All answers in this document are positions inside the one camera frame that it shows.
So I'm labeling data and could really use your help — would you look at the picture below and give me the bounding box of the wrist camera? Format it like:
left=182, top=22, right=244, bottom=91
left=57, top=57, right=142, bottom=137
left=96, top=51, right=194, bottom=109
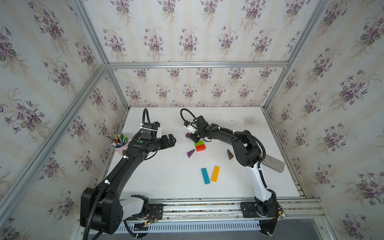
left=184, top=120, right=198, bottom=134
left=140, top=122, right=163, bottom=141

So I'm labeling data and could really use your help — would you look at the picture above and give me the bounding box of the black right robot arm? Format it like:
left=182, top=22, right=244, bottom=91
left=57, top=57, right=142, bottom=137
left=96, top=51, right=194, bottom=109
left=184, top=116, right=282, bottom=236

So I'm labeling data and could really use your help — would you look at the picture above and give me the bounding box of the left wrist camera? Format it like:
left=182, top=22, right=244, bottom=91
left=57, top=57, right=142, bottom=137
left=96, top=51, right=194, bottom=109
left=140, top=122, right=163, bottom=141

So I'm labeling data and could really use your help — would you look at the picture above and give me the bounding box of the green rectangular block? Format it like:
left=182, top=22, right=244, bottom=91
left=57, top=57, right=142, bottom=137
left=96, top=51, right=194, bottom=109
left=195, top=140, right=204, bottom=147

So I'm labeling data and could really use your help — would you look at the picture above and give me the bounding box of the pink pen cup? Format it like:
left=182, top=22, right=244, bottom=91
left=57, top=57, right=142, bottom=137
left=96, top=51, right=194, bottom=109
left=112, top=142, right=128, bottom=156

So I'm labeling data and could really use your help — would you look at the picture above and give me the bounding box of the yellow long block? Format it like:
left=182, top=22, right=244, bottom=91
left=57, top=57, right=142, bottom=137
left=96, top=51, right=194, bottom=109
left=211, top=166, right=220, bottom=183

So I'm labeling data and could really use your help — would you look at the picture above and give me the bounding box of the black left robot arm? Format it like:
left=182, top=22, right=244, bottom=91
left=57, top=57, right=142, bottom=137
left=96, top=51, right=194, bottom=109
left=80, top=134, right=177, bottom=240

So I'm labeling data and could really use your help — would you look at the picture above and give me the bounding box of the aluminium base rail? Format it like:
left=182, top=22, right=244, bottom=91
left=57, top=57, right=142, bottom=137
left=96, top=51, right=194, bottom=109
left=116, top=197, right=326, bottom=235

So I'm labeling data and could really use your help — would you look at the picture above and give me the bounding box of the grey eraser pad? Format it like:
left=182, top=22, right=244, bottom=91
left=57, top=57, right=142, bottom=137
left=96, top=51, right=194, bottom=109
left=262, top=155, right=285, bottom=173

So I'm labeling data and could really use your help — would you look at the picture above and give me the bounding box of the teal long block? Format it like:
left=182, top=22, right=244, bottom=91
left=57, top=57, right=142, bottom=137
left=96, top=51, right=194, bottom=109
left=201, top=168, right=211, bottom=185

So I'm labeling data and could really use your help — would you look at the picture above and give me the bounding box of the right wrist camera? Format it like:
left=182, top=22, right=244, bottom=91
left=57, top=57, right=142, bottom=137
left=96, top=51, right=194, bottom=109
left=184, top=120, right=198, bottom=134

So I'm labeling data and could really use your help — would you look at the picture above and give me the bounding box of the brown triangle block lower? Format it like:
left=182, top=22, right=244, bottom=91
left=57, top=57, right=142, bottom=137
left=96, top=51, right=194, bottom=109
left=227, top=149, right=234, bottom=160

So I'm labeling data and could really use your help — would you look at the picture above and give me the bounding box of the red rectangular block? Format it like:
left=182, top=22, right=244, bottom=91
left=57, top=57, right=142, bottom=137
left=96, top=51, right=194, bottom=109
left=195, top=144, right=206, bottom=152

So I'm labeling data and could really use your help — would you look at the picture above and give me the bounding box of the colourful pens bundle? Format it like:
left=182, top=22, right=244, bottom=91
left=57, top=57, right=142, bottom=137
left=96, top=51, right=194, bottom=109
left=107, top=134, right=129, bottom=148

